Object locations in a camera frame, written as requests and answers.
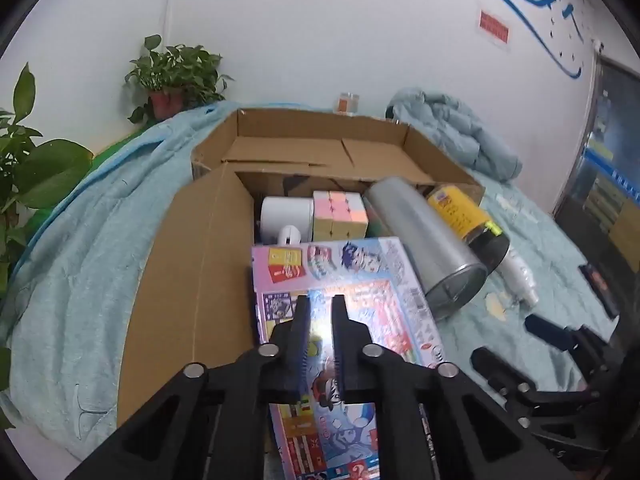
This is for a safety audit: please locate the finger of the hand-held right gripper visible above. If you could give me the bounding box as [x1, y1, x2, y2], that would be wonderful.
[525, 314, 618, 392]
[470, 346, 601, 429]

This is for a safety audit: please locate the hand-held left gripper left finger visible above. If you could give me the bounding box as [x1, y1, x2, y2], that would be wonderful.
[65, 295, 313, 480]

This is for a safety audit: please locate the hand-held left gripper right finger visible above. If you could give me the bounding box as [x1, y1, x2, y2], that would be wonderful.
[331, 294, 576, 480]

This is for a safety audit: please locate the white spray bottle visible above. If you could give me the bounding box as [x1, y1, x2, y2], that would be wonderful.
[495, 247, 540, 308]

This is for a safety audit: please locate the colourful board game box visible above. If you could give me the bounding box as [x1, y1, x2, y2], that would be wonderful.
[250, 236, 446, 480]

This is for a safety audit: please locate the white hair dryer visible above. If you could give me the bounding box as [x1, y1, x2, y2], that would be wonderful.
[259, 196, 316, 246]

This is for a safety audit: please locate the brown cardboard box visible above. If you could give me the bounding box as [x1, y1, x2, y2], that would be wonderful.
[116, 107, 486, 456]

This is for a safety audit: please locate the pastel puzzle cube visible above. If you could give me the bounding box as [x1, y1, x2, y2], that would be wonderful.
[312, 190, 370, 242]

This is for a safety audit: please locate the silver tin canister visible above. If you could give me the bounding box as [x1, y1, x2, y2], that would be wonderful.
[362, 176, 488, 322]

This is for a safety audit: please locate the yellow jar with black lid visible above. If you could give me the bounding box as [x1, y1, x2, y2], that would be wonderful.
[426, 184, 511, 272]

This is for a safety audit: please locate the dark smartphone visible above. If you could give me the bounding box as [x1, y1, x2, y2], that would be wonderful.
[579, 262, 621, 318]

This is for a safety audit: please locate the glass door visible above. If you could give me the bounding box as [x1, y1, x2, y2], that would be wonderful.
[552, 40, 640, 321]

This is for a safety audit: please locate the light blue down jacket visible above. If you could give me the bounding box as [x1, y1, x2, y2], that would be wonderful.
[385, 87, 523, 181]

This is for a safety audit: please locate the small glass jar orange label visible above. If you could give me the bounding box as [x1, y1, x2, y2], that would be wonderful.
[332, 91, 362, 116]

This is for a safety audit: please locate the teal bedspread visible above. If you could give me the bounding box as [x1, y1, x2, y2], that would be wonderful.
[0, 100, 621, 461]

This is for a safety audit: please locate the small potted green plant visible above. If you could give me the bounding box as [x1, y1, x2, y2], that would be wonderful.
[124, 35, 235, 125]

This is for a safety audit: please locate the large-leaf green plant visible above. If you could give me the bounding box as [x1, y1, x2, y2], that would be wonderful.
[0, 62, 95, 431]

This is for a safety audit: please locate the red wall notice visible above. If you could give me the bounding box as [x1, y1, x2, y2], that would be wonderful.
[477, 8, 512, 45]

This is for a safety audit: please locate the white wall conduit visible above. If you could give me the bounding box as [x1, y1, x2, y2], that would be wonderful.
[162, 0, 178, 56]

